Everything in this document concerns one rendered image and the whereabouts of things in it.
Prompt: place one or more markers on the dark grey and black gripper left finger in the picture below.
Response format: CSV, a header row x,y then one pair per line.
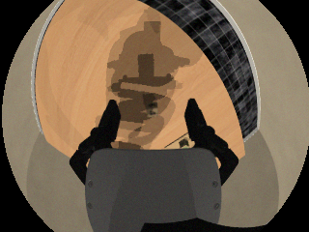
x,y
100,138

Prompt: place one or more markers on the beige letter block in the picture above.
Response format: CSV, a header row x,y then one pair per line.
x,y
184,144
152,110

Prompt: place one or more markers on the tan flat mat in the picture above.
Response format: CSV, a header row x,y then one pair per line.
x,y
176,145

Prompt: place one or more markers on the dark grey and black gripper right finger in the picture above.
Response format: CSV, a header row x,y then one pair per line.
x,y
206,138

